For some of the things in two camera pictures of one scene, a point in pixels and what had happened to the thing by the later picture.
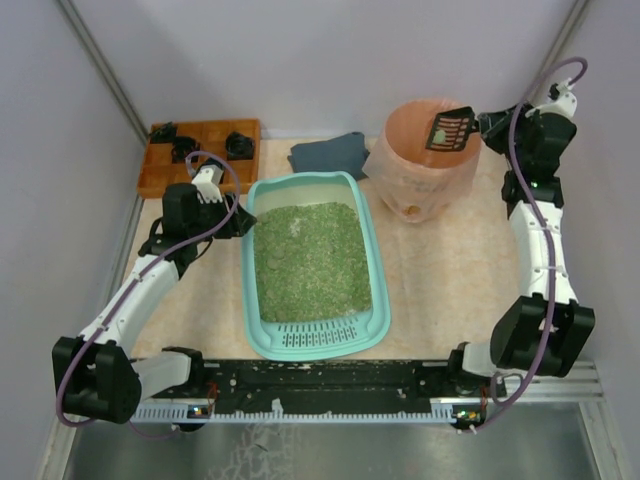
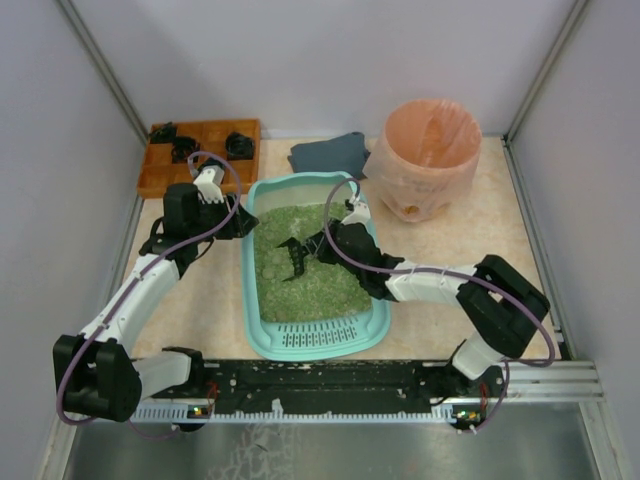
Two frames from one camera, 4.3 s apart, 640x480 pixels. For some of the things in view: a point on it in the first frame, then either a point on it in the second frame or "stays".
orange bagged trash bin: (421, 183) stays
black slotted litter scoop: (457, 125) → (297, 253)
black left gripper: (228, 216) stays
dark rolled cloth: (239, 146) stays
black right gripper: (489, 125) → (324, 240)
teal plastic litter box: (315, 276) stays
